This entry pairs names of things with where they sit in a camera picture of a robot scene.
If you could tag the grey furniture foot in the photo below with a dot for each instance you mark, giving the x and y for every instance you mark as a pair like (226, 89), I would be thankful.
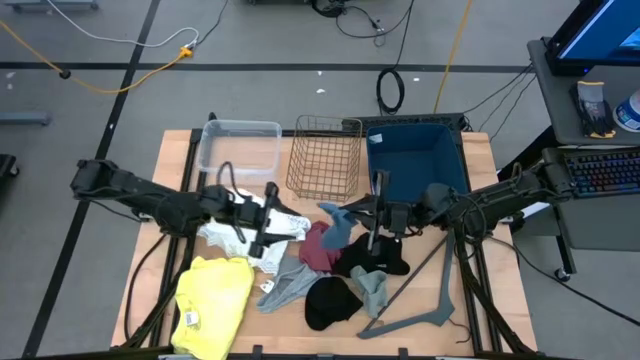
(25, 118)
(50, 5)

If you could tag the black power strip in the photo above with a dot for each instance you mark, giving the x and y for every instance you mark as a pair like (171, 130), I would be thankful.
(425, 120)

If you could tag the clear plastic bin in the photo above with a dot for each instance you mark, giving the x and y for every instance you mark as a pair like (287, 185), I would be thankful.
(250, 150)

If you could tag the black metal table frame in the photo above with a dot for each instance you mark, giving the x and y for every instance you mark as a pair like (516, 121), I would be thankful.
(176, 255)

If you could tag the white blue wipes tub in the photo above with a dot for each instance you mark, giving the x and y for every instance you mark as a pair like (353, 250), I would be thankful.
(630, 112)

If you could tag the maroon cloth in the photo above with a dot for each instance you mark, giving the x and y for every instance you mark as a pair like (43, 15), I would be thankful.
(315, 250)

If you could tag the grey desk top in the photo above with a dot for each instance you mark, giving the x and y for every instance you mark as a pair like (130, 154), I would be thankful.
(555, 100)

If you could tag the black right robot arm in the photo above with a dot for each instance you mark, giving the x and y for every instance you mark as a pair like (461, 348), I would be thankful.
(500, 197)

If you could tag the small black floor puck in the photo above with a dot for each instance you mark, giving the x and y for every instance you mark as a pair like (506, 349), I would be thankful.
(64, 74)

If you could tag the black computer monitor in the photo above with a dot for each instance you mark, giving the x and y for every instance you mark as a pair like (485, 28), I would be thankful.
(600, 35)

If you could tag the black cloth with white tag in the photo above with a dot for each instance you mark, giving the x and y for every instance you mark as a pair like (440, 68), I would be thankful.
(387, 262)

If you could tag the grey-green sock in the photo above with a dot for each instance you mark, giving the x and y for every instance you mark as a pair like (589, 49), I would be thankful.
(372, 292)

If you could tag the backlit black keyboard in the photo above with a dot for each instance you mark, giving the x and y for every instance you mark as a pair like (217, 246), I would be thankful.
(600, 172)

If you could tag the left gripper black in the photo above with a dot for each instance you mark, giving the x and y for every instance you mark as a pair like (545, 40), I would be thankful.
(250, 214)

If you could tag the black sock bundle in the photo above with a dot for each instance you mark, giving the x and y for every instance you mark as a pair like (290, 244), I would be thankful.
(330, 302)

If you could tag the black caster base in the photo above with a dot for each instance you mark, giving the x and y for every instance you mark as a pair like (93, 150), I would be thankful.
(6, 167)

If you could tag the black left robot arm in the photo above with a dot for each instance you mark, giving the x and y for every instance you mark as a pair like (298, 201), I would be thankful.
(125, 187)

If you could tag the light grey cloth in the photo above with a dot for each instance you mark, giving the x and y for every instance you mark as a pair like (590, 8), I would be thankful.
(290, 285)

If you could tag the grey black work gloves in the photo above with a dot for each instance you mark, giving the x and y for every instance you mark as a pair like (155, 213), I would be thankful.
(592, 107)

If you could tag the white lace cloth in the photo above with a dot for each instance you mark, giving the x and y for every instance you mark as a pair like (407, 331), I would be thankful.
(225, 242)

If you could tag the navy white striped fabric bin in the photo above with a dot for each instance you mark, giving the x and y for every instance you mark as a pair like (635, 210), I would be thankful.
(415, 160)

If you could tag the yellow t-shirt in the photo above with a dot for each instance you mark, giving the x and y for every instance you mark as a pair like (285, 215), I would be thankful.
(215, 300)

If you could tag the grey keyboard cart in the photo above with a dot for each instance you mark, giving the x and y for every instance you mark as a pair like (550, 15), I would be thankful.
(600, 220)

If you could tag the blue sock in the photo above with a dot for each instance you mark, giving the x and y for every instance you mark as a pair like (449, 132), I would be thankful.
(337, 232)

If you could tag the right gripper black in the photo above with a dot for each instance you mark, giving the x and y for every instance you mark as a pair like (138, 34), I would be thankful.
(402, 217)

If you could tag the grey triangular hanger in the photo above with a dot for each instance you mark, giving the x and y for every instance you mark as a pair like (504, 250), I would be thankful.
(442, 310)

